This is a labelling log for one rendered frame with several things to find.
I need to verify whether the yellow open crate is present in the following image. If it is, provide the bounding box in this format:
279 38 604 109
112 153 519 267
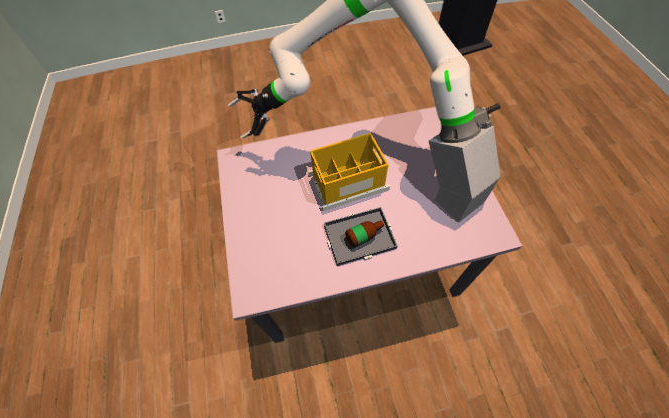
310 133 389 205

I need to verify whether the brown bottle with green label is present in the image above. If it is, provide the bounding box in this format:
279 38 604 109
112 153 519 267
345 220 384 247

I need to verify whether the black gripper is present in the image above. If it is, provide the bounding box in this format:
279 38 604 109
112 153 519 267
228 89 273 138

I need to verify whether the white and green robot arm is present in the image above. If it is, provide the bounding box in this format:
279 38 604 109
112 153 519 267
262 0 500 143

